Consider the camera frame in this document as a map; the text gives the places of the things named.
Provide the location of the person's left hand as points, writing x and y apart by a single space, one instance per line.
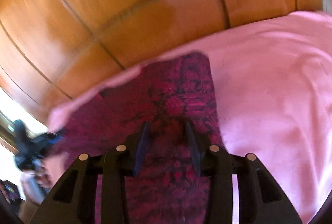
41 175

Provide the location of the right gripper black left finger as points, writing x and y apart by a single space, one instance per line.
73 197

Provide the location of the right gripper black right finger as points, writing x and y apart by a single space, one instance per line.
261 198

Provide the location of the maroon floral patterned garment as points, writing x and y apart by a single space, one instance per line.
166 95

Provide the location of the pink bed sheet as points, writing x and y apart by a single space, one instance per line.
272 84

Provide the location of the wooden panelled wardrobe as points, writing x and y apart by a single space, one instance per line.
54 50

